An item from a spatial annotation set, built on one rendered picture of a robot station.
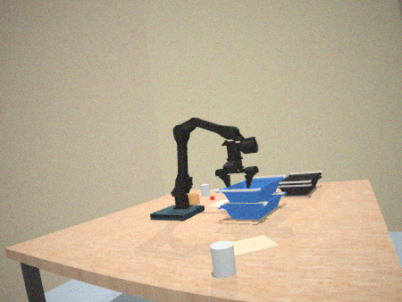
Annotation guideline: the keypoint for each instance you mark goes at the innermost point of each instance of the grey cylinder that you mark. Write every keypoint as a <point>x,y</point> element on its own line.
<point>223,258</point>
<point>205,189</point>

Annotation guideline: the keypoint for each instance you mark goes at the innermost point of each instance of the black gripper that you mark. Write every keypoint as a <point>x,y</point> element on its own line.
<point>249,171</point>

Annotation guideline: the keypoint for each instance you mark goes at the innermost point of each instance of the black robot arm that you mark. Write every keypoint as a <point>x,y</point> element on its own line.
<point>181,133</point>

